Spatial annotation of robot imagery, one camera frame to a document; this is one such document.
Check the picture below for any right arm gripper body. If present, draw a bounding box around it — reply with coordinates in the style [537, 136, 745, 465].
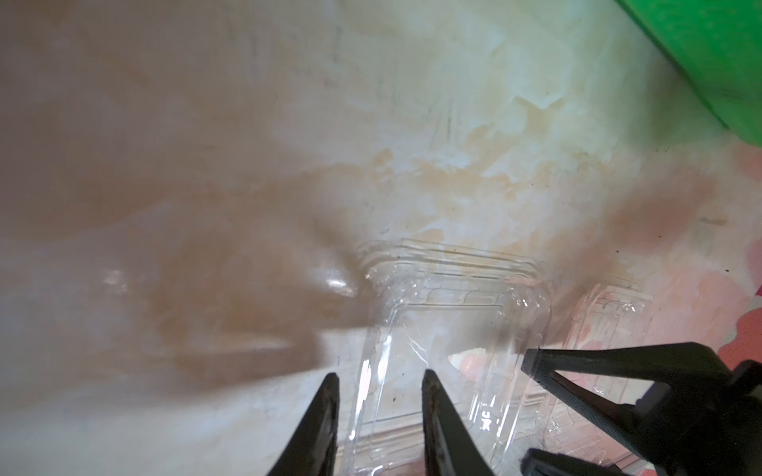
[630, 360, 761, 475]

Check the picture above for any green plastic basket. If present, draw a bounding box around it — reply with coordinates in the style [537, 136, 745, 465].
[619, 0, 761, 147]

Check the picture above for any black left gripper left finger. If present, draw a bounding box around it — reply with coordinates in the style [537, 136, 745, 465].
[268, 373, 341, 476]

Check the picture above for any clear clamshell container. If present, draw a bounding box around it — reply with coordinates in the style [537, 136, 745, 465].
[523, 281, 653, 470]
[339, 240, 552, 475]

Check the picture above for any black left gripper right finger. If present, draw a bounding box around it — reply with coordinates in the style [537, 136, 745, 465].
[422, 369, 493, 476]

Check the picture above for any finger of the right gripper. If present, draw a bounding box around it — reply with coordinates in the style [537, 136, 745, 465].
[521, 448, 625, 476]
[522, 342, 729, 449]

